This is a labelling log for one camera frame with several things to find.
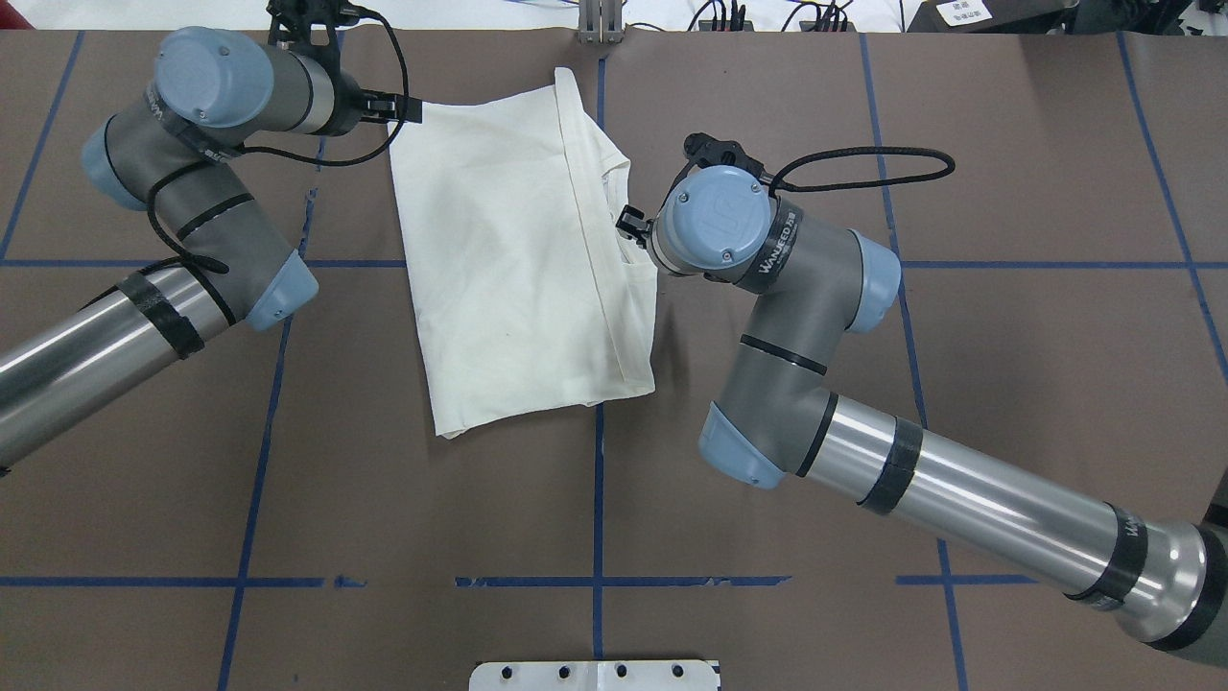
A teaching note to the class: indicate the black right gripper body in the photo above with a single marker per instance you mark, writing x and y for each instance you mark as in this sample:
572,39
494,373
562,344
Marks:
632,225

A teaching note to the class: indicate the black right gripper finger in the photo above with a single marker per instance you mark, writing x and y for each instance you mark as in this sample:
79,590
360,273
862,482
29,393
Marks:
632,224

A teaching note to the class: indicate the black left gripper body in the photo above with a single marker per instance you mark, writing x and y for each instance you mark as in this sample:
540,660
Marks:
376,103

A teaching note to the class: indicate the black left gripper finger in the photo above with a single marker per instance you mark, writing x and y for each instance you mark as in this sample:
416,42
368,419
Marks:
397,116
391,103

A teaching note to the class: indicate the cream long-sleeve cat shirt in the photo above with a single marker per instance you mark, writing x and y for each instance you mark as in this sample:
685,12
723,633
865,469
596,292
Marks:
525,296

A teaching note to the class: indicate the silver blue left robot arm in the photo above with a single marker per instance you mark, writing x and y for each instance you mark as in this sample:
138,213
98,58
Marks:
170,157

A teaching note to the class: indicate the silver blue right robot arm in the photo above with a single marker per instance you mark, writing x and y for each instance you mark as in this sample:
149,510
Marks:
776,417

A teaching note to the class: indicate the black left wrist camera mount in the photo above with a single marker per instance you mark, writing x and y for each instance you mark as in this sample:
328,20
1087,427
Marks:
311,27

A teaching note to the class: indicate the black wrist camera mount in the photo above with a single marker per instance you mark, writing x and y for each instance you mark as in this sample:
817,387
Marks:
704,150
311,27

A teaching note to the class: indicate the aluminium frame post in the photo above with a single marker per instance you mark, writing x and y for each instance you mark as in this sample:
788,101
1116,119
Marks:
601,22

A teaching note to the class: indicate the white pedestal column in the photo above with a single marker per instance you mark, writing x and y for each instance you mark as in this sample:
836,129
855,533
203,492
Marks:
642,674

